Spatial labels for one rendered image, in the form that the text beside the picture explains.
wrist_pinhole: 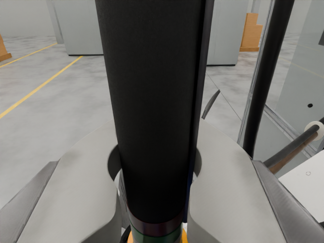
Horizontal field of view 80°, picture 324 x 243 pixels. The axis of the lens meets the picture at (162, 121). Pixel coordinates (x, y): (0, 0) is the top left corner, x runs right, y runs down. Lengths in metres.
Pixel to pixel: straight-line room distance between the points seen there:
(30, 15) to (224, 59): 10.97
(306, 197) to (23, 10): 14.01
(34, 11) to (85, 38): 6.59
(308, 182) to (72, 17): 7.41
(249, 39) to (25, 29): 11.65
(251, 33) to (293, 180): 7.86
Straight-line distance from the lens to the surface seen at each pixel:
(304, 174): 0.57
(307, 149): 1.15
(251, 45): 8.43
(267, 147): 1.44
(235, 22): 5.92
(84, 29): 7.49
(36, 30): 13.96
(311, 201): 0.54
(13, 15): 14.41
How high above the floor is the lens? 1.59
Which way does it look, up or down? 32 degrees down
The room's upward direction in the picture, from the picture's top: 1 degrees counter-clockwise
